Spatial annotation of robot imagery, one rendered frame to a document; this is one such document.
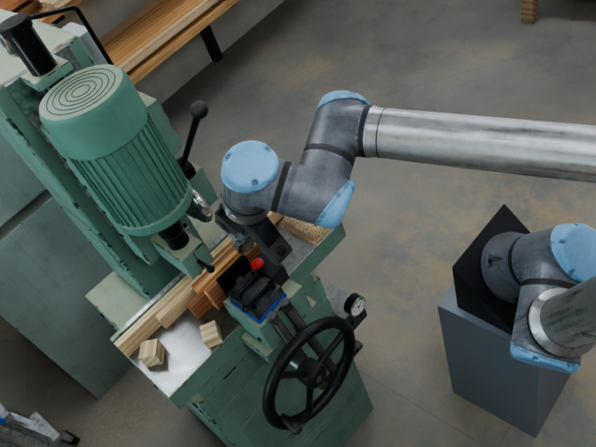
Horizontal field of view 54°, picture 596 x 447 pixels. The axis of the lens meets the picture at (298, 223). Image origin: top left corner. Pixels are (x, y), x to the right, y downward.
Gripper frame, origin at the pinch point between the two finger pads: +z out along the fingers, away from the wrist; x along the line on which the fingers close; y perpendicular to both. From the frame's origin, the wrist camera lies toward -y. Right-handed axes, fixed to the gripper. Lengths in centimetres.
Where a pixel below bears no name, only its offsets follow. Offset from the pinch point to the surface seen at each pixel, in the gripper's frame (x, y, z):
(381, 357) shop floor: -32, -44, 99
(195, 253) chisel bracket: 7.3, 10.0, 8.1
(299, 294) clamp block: -1.9, -14.0, 7.6
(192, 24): -120, 154, 151
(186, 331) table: 19.7, 1.0, 21.4
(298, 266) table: -9.7, -8.1, 16.4
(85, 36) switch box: -7, 58, -12
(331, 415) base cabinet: 2, -41, 73
